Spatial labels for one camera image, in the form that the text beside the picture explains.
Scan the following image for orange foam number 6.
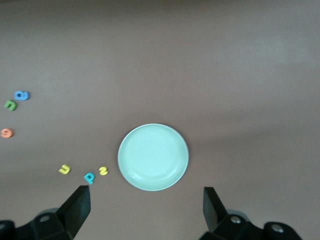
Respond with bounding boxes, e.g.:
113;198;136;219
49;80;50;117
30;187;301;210
0;128;15;139

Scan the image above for green foam letter u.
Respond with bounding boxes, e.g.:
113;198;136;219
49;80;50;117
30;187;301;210
3;99;19;111

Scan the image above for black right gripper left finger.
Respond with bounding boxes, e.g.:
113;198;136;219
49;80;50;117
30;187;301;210
0;185;91;240

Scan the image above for light green plate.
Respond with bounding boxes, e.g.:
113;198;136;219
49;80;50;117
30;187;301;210
117;123;190;192

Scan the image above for brown table cover sheet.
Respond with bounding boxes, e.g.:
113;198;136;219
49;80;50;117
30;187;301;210
0;0;320;240

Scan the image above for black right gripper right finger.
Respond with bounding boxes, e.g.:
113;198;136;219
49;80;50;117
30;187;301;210
201;186;305;240

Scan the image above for blue foam letter a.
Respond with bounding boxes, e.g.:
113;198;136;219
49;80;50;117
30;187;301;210
14;90;31;101

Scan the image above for yellow foam letter u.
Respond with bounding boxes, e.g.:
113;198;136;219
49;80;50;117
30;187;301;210
58;164;72;175

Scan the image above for teal foam letter p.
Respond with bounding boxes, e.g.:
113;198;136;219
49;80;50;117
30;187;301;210
83;172;97;185

